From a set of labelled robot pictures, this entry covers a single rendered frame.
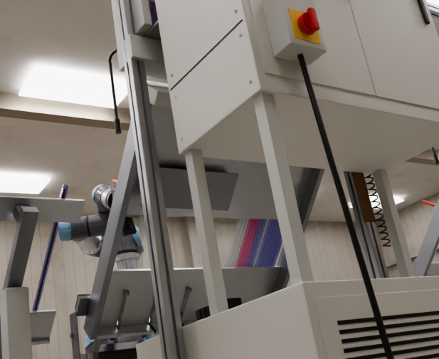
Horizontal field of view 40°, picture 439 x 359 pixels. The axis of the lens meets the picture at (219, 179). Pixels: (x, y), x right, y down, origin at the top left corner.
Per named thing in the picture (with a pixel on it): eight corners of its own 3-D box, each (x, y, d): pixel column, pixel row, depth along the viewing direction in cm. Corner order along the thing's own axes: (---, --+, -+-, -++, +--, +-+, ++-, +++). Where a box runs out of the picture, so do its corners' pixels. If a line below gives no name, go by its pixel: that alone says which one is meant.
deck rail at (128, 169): (90, 340, 177) (82, 328, 182) (96, 339, 178) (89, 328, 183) (145, 103, 158) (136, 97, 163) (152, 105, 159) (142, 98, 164)
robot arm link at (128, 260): (119, 365, 239) (107, 234, 261) (158, 358, 240) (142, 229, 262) (115, 360, 228) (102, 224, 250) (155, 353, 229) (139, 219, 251)
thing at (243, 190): (124, 219, 168) (117, 212, 172) (302, 224, 206) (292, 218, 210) (151, 104, 159) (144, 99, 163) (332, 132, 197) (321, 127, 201)
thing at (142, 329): (96, 340, 178) (87, 325, 184) (270, 323, 216) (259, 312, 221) (97, 335, 178) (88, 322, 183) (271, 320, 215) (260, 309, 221)
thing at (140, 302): (94, 330, 180) (90, 325, 182) (267, 316, 217) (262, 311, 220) (107, 273, 175) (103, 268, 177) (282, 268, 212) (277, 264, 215)
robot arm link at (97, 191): (113, 203, 222) (109, 180, 220) (124, 208, 212) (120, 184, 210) (92, 209, 218) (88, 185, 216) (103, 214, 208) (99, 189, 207)
